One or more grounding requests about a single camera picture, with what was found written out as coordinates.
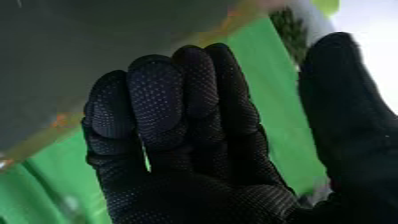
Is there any green sprig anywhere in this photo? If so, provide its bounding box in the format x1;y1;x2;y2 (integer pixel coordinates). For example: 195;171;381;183
268;6;310;66

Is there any dark mat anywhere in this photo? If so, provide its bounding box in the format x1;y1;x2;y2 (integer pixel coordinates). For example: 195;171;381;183
0;0;245;153

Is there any white sheet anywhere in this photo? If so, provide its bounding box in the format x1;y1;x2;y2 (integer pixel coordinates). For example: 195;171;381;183
294;0;398;113

